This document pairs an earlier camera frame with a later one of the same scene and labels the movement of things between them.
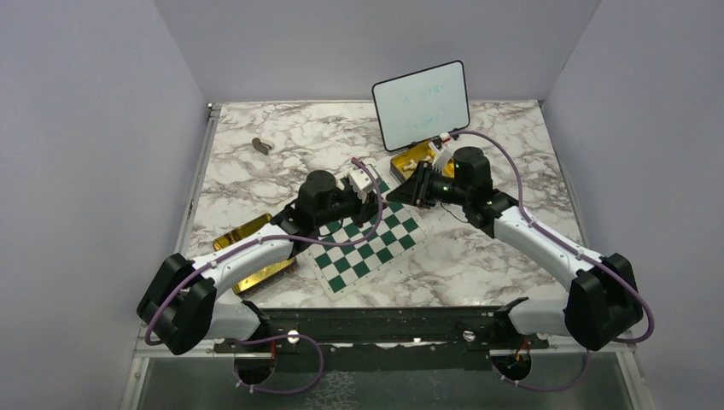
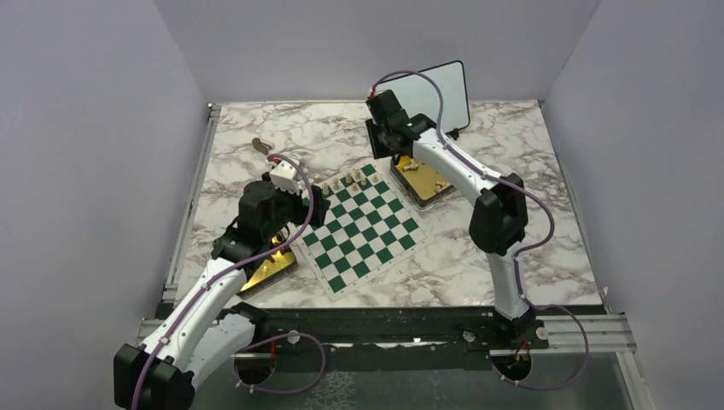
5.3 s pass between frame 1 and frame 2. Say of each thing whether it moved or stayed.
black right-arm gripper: moved
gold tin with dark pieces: stayed
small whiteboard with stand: stayed
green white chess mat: stayed
